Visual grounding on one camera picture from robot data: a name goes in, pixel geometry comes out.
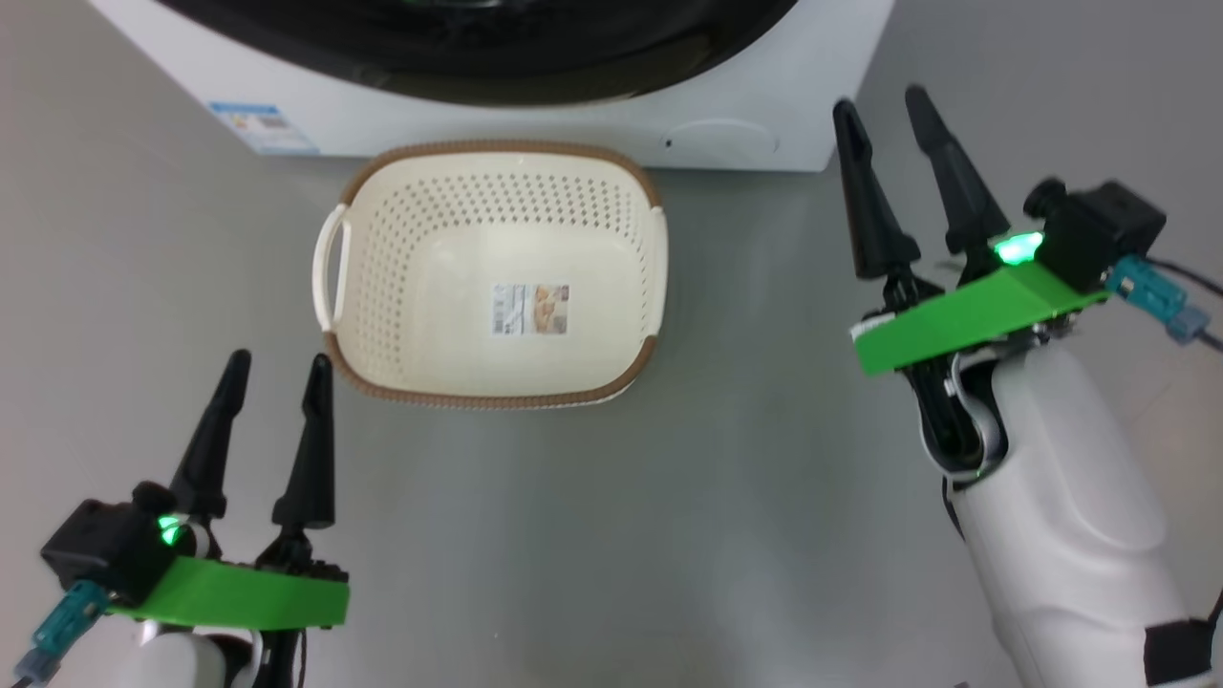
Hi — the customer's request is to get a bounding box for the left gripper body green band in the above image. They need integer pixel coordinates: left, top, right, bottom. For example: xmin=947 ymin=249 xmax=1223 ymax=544
xmin=105 ymin=533 xmax=352 ymax=688

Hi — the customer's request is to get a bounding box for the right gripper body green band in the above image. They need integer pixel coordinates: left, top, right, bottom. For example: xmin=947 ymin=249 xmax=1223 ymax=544
xmin=850 ymin=260 xmax=1114 ymax=479

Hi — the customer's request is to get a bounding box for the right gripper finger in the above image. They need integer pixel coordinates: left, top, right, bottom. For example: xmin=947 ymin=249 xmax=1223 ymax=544
xmin=903 ymin=84 xmax=1012 ymax=259
xmin=831 ymin=98 xmax=923 ymax=281

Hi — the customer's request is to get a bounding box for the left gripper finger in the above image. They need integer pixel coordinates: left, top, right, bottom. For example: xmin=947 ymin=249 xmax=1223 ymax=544
xmin=271 ymin=354 xmax=337 ymax=532
xmin=169 ymin=349 xmax=253 ymax=522

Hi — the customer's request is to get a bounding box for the round glass washing machine door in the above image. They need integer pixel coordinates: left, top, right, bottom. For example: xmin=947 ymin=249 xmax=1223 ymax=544
xmin=153 ymin=0 xmax=804 ymax=106

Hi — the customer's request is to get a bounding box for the white front-load washing machine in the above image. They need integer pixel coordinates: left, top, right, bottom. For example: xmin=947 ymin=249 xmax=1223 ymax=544
xmin=86 ymin=0 xmax=897 ymax=173

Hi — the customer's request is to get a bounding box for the cream perforated laundry basket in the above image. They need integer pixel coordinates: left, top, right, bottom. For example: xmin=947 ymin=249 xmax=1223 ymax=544
xmin=312 ymin=140 xmax=668 ymax=412

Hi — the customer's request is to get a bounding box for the printed product label sticker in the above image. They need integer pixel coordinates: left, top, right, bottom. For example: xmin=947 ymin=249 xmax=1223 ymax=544
xmin=491 ymin=283 xmax=571 ymax=337

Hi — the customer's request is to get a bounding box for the blue energy label sticker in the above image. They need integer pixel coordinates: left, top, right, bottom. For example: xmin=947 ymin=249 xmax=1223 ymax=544
xmin=208 ymin=100 xmax=321 ymax=157

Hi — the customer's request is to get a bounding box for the teal left cable connector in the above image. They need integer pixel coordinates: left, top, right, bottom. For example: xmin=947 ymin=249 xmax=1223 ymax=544
xmin=14 ymin=581 xmax=111 ymax=681

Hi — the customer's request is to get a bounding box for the teal cable connector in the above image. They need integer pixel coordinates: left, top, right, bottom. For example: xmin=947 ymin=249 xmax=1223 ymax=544
xmin=1105 ymin=253 xmax=1214 ymax=345
xmin=14 ymin=581 xmax=111 ymax=681

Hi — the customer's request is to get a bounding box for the teal right cable connector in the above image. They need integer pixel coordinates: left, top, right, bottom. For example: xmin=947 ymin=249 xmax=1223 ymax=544
xmin=1105 ymin=253 xmax=1214 ymax=345

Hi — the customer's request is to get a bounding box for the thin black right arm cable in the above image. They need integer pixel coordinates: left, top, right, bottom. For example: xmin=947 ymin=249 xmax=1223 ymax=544
xmin=1147 ymin=256 xmax=1223 ymax=350

